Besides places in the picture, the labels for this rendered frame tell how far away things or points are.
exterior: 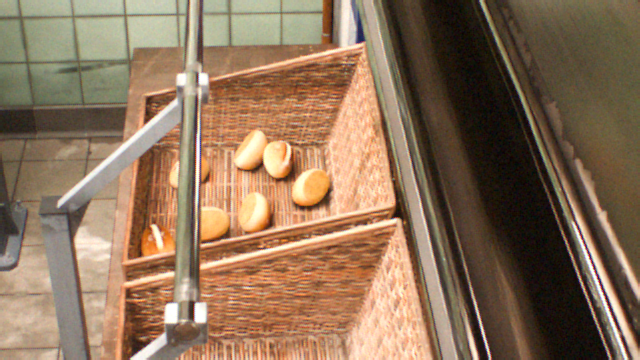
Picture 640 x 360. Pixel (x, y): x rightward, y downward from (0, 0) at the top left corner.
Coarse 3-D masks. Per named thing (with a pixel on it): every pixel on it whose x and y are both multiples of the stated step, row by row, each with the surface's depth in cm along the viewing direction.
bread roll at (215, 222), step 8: (208, 208) 221; (216, 208) 221; (208, 216) 220; (216, 216) 220; (224, 216) 221; (208, 224) 220; (216, 224) 220; (224, 224) 221; (208, 232) 220; (216, 232) 220; (224, 232) 222; (208, 240) 221
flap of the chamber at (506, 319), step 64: (448, 0) 133; (384, 64) 118; (448, 64) 120; (448, 128) 109; (512, 128) 112; (448, 192) 101; (512, 192) 103; (512, 256) 95; (448, 320) 87; (512, 320) 88; (576, 320) 90
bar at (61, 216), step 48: (192, 0) 179; (192, 48) 167; (192, 96) 156; (144, 144) 166; (192, 144) 147; (96, 192) 170; (192, 192) 139; (48, 240) 174; (192, 240) 132; (192, 288) 125; (192, 336) 122
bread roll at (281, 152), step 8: (272, 144) 239; (280, 144) 238; (288, 144) 240; (264, 152) 239; (272, 152) 237; (280, 152) 237; (288, 152) 237; (264, 160) 238; (272, 160) 236; (280, 160) 236; (288, 160) 236; (272, 168) 236; (280, 168) 236; (288, 168) 237; (272, 176) 237; (280, 176) 237
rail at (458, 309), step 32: (384, 0) 124; (384, 32) 120; (416, 96) 109; (416, 128) 104; (416, 160) 101; (448, 224) 93; (448, 256) 90; (448, 288) 87; (480, 320) 85; (480, 352) 82
